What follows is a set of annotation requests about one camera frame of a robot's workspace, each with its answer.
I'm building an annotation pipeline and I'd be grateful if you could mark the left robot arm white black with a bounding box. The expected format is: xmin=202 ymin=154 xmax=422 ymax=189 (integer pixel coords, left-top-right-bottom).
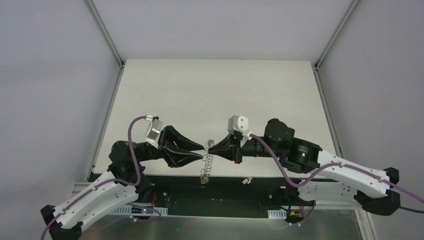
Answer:
xmin=40 ymin=122 xmax=204 ymax=240

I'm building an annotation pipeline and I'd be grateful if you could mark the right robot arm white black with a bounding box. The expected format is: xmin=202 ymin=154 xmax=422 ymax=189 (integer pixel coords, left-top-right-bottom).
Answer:
xmin=208 ymin=115 xmax=401 ymax=216

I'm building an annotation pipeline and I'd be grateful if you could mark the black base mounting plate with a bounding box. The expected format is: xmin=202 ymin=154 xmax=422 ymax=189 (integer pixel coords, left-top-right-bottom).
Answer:
xmin=136 ymin=175 xmax=313 ymax=219

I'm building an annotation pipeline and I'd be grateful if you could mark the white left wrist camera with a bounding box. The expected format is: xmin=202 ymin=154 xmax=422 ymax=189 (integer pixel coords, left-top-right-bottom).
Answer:
xmin=145 ymin=115 xmax=163 ymax=149

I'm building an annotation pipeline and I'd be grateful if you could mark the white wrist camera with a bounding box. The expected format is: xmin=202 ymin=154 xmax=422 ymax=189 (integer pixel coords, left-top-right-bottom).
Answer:
xmin=145 ymin=115 xmax=163 ymax=149
xmin=227 ymin=115 xmax=252 ymax=139

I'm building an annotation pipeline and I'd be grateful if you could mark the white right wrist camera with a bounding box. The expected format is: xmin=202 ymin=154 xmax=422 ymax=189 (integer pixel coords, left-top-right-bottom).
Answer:
xmin=227 ymin=115 xmax=252 ymax=139

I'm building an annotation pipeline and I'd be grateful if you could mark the white slotted cable duct left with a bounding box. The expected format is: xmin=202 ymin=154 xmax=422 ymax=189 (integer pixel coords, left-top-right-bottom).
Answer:
xmin=109 ymin=204 xmax=168 ymax=217

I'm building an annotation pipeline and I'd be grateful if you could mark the white slotted cable duct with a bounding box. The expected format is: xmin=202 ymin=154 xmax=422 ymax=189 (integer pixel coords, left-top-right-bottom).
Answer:
xmin=267 ymin=208 xmax=287 ymax=220
xmin=109 ymin=204 xmax=168 ymax=217

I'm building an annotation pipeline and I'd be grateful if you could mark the white slotted cable duct right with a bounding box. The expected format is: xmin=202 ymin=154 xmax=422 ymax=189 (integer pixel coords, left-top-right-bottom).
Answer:
xmin=267 ymin=208 xmax=287 ymax=220

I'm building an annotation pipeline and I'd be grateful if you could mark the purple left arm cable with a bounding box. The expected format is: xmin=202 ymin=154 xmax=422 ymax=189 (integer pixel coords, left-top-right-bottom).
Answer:
xmin=40 ymin=115 xmax=163 ymax=240

